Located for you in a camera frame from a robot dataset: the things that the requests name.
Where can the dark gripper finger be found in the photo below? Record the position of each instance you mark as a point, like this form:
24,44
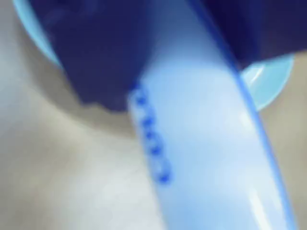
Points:
259,26
96,48

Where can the blue white marker pen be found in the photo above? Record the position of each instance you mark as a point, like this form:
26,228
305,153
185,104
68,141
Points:
204,134

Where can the light blue plate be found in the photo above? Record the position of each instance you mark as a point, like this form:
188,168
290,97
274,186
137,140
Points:
266,83

